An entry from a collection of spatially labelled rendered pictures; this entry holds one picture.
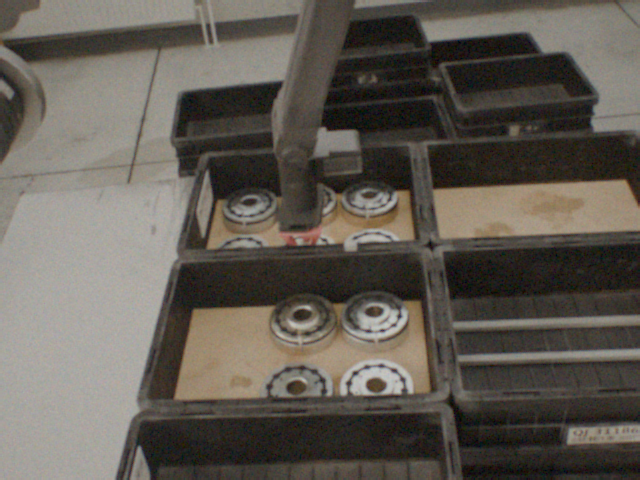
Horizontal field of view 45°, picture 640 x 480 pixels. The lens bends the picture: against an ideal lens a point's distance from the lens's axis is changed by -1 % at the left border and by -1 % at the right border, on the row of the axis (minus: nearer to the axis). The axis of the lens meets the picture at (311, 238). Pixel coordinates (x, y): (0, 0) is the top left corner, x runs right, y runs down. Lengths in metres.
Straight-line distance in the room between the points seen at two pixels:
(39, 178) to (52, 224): 1.57
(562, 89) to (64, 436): 1.82
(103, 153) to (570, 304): 2.48
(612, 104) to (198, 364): 2.62
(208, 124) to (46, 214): 0.79
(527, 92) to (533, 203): 1.10
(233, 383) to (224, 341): 0.09
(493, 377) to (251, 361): 0.35
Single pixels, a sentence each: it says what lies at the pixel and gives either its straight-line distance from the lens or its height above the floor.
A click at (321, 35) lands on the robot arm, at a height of 1.31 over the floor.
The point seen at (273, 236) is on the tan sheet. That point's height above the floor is 0.83.
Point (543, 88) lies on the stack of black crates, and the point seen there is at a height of 0.49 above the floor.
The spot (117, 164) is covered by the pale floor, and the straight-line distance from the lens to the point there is 3.30.
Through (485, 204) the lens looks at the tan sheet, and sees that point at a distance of 1.45.
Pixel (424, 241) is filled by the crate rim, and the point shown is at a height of 0.93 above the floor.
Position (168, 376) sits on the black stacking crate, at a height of 0.87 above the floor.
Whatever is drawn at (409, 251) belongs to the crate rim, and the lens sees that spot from 1.18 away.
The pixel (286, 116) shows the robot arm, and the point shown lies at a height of 1.17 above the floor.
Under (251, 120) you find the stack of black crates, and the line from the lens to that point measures 2.43.
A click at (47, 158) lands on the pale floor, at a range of 3.48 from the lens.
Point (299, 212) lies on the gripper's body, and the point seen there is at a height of 0.96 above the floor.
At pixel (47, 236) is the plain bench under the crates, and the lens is 1.76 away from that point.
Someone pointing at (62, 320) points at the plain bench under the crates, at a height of 0.70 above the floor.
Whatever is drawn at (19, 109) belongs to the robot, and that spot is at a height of 1.13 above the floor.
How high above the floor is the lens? 1.69
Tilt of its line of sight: 39 degrees down
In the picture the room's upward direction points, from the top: 6 degrees counter-clockwise
